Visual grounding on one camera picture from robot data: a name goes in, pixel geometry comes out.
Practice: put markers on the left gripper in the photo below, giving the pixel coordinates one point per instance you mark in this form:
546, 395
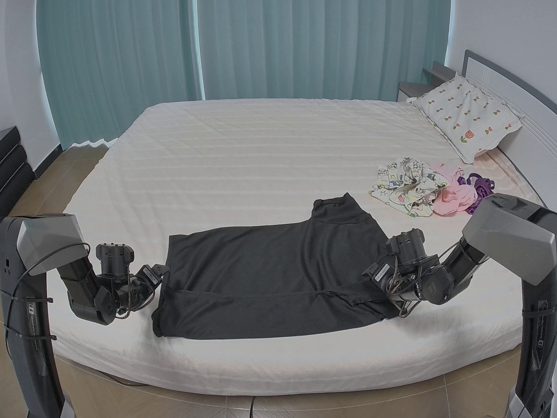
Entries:
146, 283

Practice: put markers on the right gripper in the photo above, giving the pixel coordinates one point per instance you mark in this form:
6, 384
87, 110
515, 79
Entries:
385, 279

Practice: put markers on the black T-shirt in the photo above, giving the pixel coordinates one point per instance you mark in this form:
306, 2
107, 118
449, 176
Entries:
269, 272

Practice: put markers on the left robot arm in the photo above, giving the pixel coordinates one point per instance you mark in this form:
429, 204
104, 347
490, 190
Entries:
80, 281

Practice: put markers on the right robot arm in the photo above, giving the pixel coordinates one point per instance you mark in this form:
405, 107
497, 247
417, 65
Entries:
504, 237

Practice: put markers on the bed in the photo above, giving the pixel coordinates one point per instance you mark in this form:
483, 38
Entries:
261, 155

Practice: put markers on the white printed garment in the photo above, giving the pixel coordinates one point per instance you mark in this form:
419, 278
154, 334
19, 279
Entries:
404, 190

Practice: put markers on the pink garment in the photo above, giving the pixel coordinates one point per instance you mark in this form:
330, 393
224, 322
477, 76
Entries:
454, 198

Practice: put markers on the purple garment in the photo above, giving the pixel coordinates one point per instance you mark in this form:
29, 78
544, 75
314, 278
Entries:
483, 187

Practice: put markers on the black chest of drawers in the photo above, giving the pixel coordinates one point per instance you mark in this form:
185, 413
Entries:
13, 168

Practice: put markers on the white printed pillow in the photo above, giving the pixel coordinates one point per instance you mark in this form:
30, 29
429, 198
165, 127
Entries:
465, 116

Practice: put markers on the grey bedside table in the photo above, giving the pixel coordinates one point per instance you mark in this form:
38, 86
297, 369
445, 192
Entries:
420, 89

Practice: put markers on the blue-green curtain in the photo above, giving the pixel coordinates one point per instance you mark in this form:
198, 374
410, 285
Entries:
313, 37
117, 59

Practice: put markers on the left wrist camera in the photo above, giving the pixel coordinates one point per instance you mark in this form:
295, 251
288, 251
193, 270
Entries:
114, 259

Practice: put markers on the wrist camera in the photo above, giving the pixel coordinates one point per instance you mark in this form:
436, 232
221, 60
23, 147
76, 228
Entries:
411, 248
114, 259

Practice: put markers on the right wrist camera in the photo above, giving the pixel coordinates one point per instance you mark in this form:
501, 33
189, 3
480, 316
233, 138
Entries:
411, 248

